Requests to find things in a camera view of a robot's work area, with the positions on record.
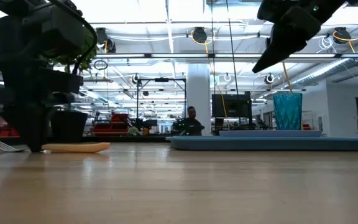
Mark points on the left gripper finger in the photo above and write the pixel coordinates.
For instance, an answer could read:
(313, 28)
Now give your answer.
(30, 124)

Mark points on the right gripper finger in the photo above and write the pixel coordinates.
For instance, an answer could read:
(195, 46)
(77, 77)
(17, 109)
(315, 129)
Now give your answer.
(291, 31)

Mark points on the teal faceted cup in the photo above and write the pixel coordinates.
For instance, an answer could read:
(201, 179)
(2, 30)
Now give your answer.
(287, 112)

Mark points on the blue plastic tray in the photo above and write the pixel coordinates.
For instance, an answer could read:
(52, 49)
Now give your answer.
(259, 143)

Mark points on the red storage bin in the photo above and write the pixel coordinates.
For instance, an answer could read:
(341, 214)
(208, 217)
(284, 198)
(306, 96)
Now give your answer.
(8, 133)

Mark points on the black plant pot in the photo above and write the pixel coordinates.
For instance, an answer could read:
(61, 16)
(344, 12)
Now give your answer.
(70, 127)

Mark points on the green leafy plant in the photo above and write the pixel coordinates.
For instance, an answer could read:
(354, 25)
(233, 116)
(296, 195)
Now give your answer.
(65, 59)

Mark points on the red tool cart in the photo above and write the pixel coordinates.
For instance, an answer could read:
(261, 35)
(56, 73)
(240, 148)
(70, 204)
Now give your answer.
(117, 119)

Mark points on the black equipment box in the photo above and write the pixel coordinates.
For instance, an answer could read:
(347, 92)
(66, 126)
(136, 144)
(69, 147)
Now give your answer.
(232, 105)

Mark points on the person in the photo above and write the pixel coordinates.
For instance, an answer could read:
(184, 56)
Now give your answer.
(192, 124)

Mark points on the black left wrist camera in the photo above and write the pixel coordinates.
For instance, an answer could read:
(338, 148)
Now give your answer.
(62, 29)

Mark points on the black aluminium table frame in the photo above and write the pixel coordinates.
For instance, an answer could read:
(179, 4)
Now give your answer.
(129, 139)

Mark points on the black metal frame stand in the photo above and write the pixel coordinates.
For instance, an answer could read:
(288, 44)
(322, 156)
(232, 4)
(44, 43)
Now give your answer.
(162, 80)

